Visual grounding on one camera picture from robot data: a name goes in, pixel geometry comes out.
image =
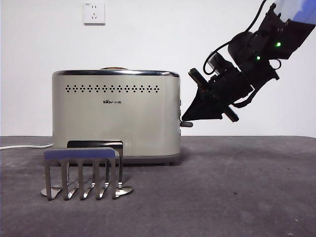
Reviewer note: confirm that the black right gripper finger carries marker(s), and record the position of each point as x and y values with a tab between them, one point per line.
196	101
208	112

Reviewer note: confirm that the toaster push-down lever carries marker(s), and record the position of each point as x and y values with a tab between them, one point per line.
188	124

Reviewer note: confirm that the brown bread slice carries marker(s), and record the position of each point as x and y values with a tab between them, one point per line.
113	68

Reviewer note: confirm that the cream and chrome toaster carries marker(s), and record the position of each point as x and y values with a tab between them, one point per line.
111	123

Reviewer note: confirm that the steel toast rack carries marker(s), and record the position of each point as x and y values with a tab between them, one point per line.
79	154

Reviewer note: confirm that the pale grey camera box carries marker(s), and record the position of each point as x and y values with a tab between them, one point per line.
211	63

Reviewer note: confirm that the white wall socket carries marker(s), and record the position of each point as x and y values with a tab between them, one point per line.
94	13

